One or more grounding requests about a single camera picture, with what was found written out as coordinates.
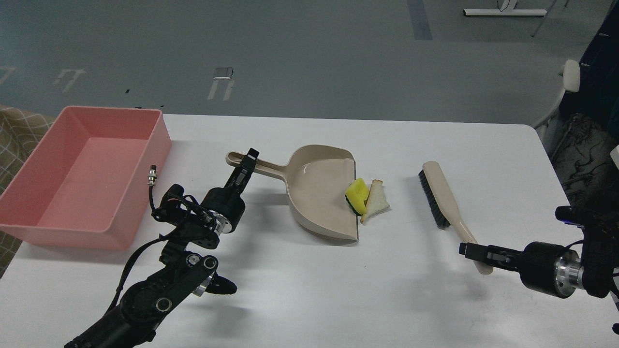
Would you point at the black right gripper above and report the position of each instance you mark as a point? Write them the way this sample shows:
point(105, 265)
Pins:
point(548, 268)

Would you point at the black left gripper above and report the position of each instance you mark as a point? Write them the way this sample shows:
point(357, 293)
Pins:
point(226, 203)

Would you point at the beige plastic dustpan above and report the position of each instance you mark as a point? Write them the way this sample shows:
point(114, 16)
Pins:
point(316, 178)

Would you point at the beige hand brush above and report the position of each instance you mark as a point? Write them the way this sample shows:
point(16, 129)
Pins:
point(442, 201)

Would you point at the yellow green sponge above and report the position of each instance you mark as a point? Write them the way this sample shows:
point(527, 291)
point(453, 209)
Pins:
point(356, 196)

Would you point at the white bread slice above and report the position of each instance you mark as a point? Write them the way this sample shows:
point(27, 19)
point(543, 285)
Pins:
point(377, 201)

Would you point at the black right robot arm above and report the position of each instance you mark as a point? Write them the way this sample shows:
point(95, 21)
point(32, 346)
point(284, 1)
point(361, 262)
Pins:
point(599, 248)

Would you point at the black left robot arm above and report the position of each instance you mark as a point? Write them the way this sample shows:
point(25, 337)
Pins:
point(135, 314)

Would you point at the pink plastic bin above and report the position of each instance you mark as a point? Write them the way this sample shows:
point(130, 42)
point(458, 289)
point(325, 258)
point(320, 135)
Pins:
point(85, 184)

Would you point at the white chair armrest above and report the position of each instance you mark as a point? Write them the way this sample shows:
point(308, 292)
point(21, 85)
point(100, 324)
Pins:
point(571, 82)

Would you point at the beige patterned cloth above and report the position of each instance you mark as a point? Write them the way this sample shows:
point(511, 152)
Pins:
point(20, 133)

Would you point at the white table leg base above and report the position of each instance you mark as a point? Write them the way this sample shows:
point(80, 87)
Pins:
point(507, 9)

